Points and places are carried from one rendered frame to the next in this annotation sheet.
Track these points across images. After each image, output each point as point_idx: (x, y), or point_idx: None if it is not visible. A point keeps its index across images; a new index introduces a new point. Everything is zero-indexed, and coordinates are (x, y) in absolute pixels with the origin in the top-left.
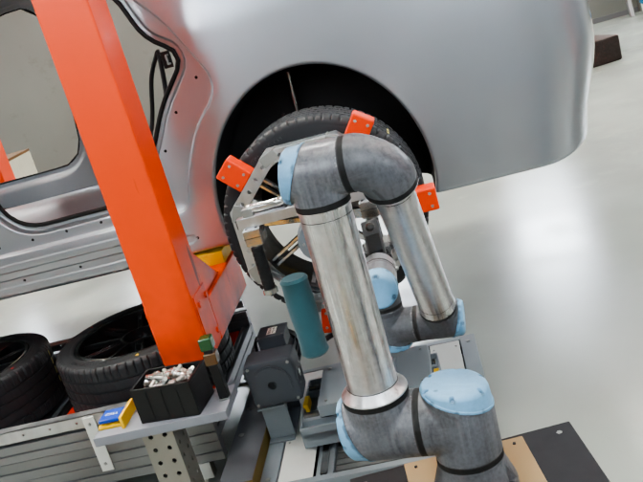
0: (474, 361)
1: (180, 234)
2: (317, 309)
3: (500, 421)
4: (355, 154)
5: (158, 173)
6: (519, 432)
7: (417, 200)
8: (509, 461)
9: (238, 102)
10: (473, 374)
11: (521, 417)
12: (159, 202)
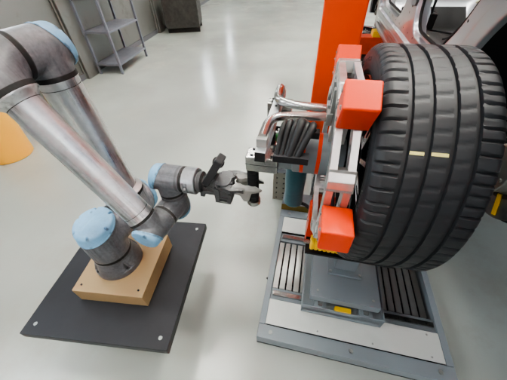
0: (393, 362)
1: None
2: (293, 185)
3: (312, 359)
4: None
5: (345, 26)
6: (290, 366)
7: (21, 125)
8: (102, 271)
9: None
10: (90, 234)
11: (311, 378)
12: (321, 47)
